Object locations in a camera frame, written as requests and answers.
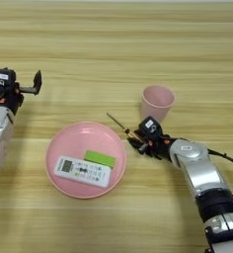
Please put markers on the left black box white label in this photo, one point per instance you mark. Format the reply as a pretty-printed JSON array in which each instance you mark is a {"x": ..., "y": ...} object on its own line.
[{"x": 4, "y": 79}]

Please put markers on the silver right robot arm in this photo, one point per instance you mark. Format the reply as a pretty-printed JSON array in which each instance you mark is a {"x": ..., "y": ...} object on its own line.
[{"x": 200, "y": 168}]

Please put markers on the right black box white label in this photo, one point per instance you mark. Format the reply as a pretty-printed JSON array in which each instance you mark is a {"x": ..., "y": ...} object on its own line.
[{"x": 150, "y": 126}]

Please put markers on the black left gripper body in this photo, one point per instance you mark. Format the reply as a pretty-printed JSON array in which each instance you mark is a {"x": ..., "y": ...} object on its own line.
[{"x": 11, "y": 99}]

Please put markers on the pink plastic cup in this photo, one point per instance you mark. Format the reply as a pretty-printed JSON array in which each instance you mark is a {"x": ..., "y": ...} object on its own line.
[{"x": 156, "y": 102}]

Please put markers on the white remote control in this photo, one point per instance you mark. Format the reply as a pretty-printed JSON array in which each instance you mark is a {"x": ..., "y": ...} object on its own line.
[{"x": 82, "y": 172}]

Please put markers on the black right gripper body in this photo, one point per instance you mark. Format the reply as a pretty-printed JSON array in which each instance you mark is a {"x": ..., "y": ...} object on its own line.
[{"x": 156, "y": 146}]

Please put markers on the green rectangular block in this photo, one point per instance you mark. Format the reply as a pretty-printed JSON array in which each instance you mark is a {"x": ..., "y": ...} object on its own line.
[{"x": 100, "y": 158}]

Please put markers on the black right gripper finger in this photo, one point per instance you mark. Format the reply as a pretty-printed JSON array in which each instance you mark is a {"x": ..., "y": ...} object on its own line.
[
  {"x": 137, "y": 132},
  {"x": 135, "y": 144}
]

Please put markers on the black box white label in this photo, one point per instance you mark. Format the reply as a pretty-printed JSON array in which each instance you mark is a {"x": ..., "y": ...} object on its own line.
[
  {"x": 4, "y": 79},
  {"x": 150, "y": 126}
]

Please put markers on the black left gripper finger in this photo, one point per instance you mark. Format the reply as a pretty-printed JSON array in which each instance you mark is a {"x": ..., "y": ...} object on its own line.
[{"x": 38, "y": 82}]

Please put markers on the pink round plate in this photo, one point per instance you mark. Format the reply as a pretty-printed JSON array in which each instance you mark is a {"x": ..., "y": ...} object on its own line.
[{"x": 79, "y": 135}]

